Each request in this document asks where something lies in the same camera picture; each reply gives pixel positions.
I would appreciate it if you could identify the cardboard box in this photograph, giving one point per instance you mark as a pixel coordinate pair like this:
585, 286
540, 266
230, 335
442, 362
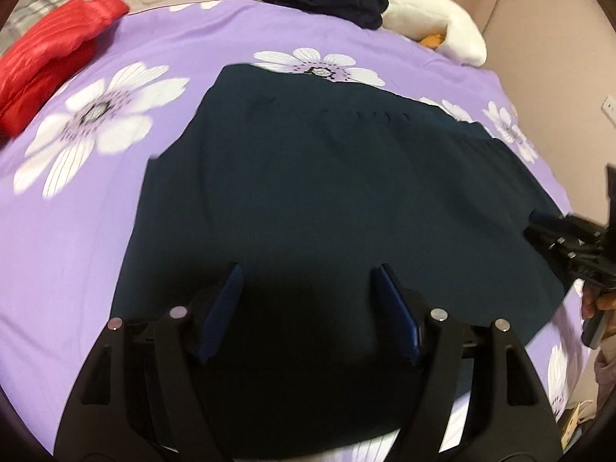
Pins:
575, 421

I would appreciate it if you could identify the purple floral blanket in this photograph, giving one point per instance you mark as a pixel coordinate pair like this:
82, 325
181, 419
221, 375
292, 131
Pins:
72, 226

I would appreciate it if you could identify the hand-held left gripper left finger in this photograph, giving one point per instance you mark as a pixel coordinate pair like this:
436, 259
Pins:
224, 313

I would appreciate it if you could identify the white goose plush toy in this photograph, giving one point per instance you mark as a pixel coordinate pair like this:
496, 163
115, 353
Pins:
462, 33

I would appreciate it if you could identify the red down jacket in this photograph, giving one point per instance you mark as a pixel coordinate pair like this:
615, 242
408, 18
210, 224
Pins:
43, 67

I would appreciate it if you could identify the navy zip jacket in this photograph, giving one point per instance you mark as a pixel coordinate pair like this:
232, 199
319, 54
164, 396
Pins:
313, 178

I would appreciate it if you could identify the white wall socket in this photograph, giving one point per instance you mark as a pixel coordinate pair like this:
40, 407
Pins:
610, 108

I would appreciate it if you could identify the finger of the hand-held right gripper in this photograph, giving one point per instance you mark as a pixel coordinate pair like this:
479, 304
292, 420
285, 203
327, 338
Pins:
546, 219
544, 243

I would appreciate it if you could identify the person's right hand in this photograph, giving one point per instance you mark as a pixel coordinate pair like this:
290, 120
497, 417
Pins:
599, 301

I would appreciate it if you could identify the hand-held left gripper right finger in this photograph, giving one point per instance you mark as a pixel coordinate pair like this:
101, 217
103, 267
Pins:
397, 313

